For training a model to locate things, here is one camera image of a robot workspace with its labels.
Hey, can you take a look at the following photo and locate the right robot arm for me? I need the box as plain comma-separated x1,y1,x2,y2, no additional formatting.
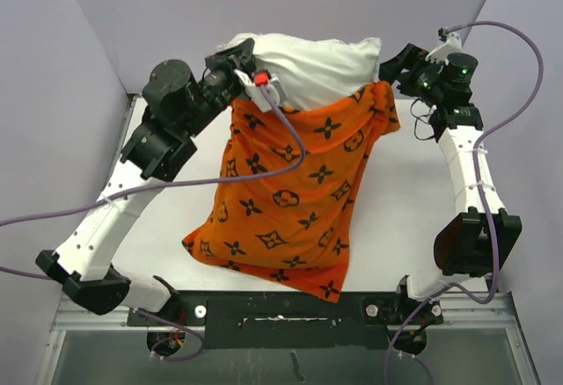
379,44,523,323

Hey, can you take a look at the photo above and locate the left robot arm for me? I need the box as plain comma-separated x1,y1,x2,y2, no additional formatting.
36,39,256,324

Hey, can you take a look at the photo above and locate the purple cable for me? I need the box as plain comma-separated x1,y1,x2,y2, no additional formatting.
383,21,545,385
0,85,307,362

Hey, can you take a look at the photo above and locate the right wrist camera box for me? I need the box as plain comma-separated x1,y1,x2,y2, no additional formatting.
425,27,463,63

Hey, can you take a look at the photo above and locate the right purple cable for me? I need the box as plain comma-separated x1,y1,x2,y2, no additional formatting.
383,21,545,385

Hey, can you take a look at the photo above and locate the orange patterned pillowcase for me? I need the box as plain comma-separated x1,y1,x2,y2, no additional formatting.
183,81,399,303

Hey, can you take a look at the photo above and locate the aluminium frame rail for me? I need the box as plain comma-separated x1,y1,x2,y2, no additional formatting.
50,293,529,332

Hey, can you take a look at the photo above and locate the white pillow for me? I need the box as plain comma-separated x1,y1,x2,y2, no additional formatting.
216,33,382,111

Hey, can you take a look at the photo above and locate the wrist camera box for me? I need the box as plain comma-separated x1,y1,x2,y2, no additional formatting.
425,27,463,63
234,69,287,113

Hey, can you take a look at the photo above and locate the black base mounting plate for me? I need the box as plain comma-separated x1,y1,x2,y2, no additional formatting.
126,290,444,351

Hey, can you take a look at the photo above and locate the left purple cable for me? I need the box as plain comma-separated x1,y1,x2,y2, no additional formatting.
0,85,307,362

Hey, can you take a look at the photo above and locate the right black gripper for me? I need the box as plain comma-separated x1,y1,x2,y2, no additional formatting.
374,43,446,103

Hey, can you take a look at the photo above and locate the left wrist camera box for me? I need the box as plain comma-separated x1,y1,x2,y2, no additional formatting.
234,69,287,113

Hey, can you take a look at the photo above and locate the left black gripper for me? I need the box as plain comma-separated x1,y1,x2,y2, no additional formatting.
179,38,254,138

